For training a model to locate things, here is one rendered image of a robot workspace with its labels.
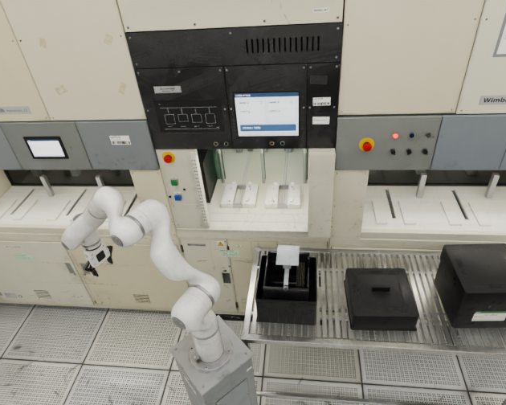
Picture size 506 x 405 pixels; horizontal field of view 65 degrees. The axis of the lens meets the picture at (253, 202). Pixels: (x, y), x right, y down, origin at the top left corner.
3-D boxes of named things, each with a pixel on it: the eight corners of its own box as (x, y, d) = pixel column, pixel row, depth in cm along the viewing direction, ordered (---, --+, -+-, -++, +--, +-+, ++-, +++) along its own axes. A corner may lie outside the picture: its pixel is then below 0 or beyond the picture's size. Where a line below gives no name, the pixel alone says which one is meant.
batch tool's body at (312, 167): (197, 325, 279) (120, 37, 158) (220, 233, 352) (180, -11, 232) (324, 331, 267) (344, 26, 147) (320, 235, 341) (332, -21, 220)
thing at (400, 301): (350, 329, 181) (352, 312, 173) (343, 280, 204) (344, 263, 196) (417, 331, 178) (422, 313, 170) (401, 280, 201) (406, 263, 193)
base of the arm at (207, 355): (204, 380, 167) (197, 357, 156) (181, 349, 179) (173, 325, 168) (239, 353, 176) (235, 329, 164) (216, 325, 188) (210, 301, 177)
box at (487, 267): (450, 329, 178) (465, 293, 162) (431, 280, 200) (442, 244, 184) (517, 329, 175) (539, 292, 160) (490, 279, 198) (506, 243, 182)
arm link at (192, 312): (224, 322, 167) (217, 285, 153) (197, 357, 155) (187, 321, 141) (201, 311, 173) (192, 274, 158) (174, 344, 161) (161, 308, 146)
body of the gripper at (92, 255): (88, 252, 174) (96, 270, 181) (106, 239, 181) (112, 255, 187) (77, 247, 177) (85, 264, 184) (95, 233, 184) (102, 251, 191)
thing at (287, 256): (269, 279, 207) (267, 235, 187) (308, 280, 204) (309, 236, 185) (265, 318, 188) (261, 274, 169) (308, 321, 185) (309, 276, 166)
